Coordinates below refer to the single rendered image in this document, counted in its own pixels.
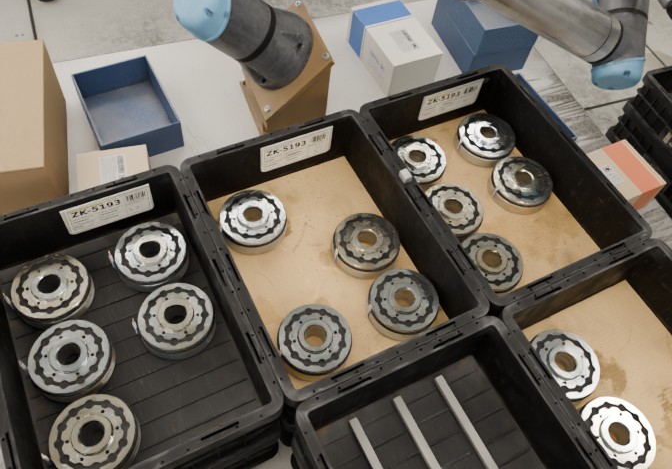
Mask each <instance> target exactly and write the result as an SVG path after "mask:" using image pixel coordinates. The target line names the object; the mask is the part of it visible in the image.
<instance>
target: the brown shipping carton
mask: <svg viewBox="0 0 672 469"><path fill-rule="evenodd" d="M66 195H69V171H68V141H67V110H66V100H65V97H64V94H63V92H62V89H61V86H60V84H59V81H58V78H57V75H56V73H55V70H54V67H53V65H52V62H51V59H50V56H49V54H48V51H47V48H46V46H45V43H44V40H43V39H41V40H30V41H18V42H7V43H0V216H1V215H4V214H7V213H10V212H14V211H17V210H20V209H23V208H27V207H30V206H33V205H36V204H40V203H43V202H46V201H49V200H53V199H56V198H59V197H62V196H66Z"/></svg>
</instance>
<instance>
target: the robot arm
mask: <svg viewBox="0 0 672 469"><path fill-rule="evenodd" d="M461 1H469V0H461ZM477 1H479V2H480V3H482V4H484V5H486V6H488V7H489V8H491V9H493V10H495V11H497V12H498V13H500V14H502V15H504V16H505V17H507V18H509V19H511V20H513V21H514V22H516V23H518V24H520V25H521V26H523V27H525V28H527V29H529V30H530V31H532V32H534V33H536V34H538V35H539V36H541V37H543V38H545V39H546V40H548V41H550V42H552V43H554V44H555V45H557V46H559V47H561V48H562V49H564V50H566V51H568V52H570V53H571V54H573V55H575V56H577V57H578V58H580V59H582V60H584V61H586V62H588V63H589V64H591V65H592V69H591V70H590V72H591V80H592V83H593V84H594V85H595V86H596V87H598V88H601V89H605V90H624V89H628V88H631V87H634V86H635V85H637V84H638V83H639V82H640V81H641V79H642V74H643V67H644V62H645V61H646V58H645V46H646V35H647V24H648V14H649V3H650V0H593V2H594V3H593V2H591V1H590V0H477ZM658 2H659V3H660V5H661V6H662V8H663V9H665V10H666V13H667V14H668V16H669V18H670V19H671V20H672V0H658ZM173 9H174V13H175V16H176V19H177V20H178V22H179V23H180V25H181V26H182V27H183V28H185V29H186V30H187V31H189V32H190V33H191V34H192V35H193V36H194V37H196V38H197V39H199V40H201V41H204V42H206V43H208V44H209V45H211V46H213V47H214V48H216V49H218V50H219V51H221V52H223V53H224V54H226V55H227V56H229V57H231V58H232V59H234V60H236V61H237V62H238V63H239V64H240V65H241V67H242V68H243V69H244V71H245V72H246V73H247V75H248V76H249V77H250V79H251V80H252V81H253V82H255V83H256V84H258V85H259V86H261V87H263V88H265V89H268V90H277V89H280V88H283V87H285V86H287V85H289V84H290V83H291V82H293V81H294V80H295V79H296V78H297V77H298V76H299V75H300V73H301V72H302V71H303V69H304V68H305V66H306V64H307V62H308V60H309V58H310V55H311V52H312V47H313V33H312V29H311V27H310V25H309V24H308V22H307V21H306V20H304V19H303V18H302V17H300V16H299V15H298V14H296V13H294V12H291V11H287V10H283V9H279V8H275V7H271V6H270V5H269V4H267V3H266V2H265V1H263V0H173Z"/></svg>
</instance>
